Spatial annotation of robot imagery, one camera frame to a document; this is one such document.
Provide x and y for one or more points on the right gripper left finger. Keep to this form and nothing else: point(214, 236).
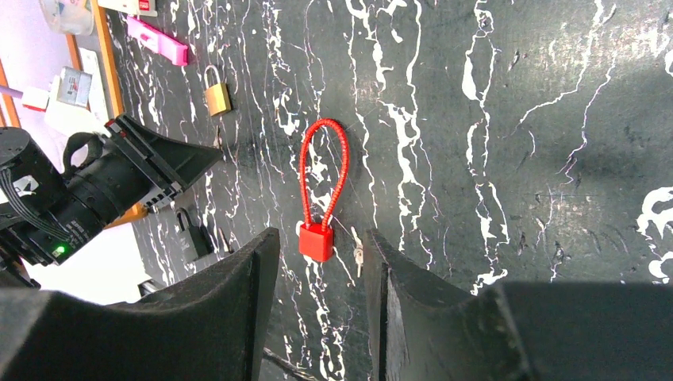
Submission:
point(210, 326)

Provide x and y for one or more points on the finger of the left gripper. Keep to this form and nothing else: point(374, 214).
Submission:
point(170, 166)

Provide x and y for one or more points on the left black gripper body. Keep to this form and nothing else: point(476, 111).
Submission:
point(47, 215)

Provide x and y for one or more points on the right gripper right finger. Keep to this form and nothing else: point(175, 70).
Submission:
point(423, 328)

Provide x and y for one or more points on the brass padlock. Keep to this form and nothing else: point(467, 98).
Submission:
point(216, 94)

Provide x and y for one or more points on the black padlock key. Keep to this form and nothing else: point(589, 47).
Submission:
point(225, 245)

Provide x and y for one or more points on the small silver key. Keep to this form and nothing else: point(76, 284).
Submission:
point(358, 252)

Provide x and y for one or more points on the black padlock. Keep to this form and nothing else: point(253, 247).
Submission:
point(193, 239)

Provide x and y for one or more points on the pink plastic tool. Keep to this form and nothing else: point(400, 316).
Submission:
point(157, 42)

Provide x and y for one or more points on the orange wooden shelf rack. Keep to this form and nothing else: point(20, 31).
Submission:
point(32, 55)

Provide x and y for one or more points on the small white cardboard box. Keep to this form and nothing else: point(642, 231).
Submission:
point(132, 7)

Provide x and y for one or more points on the clear glass bowl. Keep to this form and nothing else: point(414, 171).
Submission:
point(73, 17)

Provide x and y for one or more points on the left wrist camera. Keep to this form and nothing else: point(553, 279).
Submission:
point(75, 103)

